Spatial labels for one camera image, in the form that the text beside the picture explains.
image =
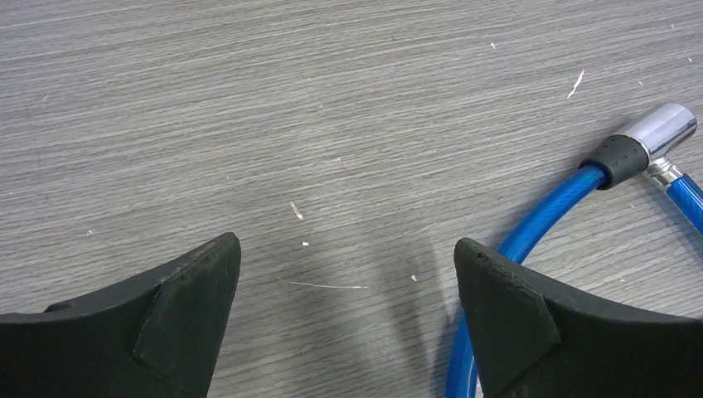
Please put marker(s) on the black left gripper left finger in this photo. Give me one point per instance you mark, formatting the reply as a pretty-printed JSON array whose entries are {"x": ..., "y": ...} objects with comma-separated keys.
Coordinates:
[{"x": 155, "y": 334}]

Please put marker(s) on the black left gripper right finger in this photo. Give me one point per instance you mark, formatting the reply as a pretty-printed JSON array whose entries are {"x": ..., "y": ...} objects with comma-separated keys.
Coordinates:
[{"x": 534, "y": 336}]

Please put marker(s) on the blue cable lock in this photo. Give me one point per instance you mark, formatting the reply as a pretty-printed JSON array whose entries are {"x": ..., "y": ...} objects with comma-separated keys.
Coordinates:
[{"x": 638, "y": 147}]

